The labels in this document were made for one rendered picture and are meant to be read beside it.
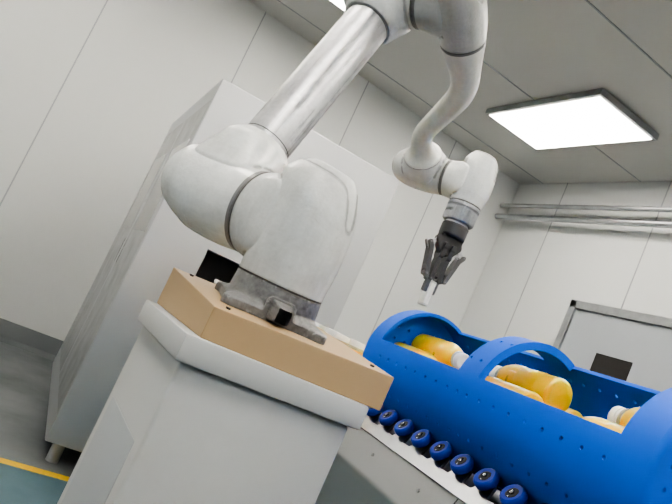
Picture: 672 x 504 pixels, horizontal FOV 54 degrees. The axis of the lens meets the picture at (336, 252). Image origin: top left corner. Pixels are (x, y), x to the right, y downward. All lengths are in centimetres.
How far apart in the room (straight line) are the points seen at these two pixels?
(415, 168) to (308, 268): 83
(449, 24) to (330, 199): 54
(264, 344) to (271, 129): 45
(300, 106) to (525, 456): 74
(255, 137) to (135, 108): 454
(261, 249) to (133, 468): 37
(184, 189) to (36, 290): 453
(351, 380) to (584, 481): 36
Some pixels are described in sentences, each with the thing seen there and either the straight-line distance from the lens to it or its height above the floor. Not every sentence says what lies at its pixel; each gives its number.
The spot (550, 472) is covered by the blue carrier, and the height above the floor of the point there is 103.
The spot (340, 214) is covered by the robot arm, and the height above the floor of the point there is 126.
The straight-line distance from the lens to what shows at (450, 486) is 127.
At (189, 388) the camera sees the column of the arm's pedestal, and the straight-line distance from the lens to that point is 96.
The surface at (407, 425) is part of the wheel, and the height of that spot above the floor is 97.
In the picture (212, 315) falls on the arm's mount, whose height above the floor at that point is 103.
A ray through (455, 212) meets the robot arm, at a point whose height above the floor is 151.
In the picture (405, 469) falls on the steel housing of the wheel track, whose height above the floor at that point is 90.
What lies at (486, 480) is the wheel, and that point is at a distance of 121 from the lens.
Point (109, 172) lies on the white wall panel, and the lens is 566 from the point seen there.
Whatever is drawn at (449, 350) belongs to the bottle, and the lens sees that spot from 157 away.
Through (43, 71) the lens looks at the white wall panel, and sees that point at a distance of 570.
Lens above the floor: 108
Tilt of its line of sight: 7 degrees up
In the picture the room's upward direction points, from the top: 24 degrees clockwise
